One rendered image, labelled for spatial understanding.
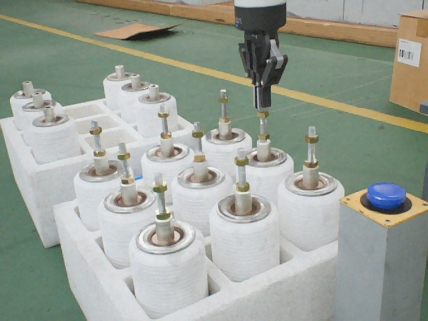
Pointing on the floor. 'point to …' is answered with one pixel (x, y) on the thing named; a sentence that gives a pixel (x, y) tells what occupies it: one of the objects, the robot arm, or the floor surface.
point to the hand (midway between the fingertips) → (262, 97)
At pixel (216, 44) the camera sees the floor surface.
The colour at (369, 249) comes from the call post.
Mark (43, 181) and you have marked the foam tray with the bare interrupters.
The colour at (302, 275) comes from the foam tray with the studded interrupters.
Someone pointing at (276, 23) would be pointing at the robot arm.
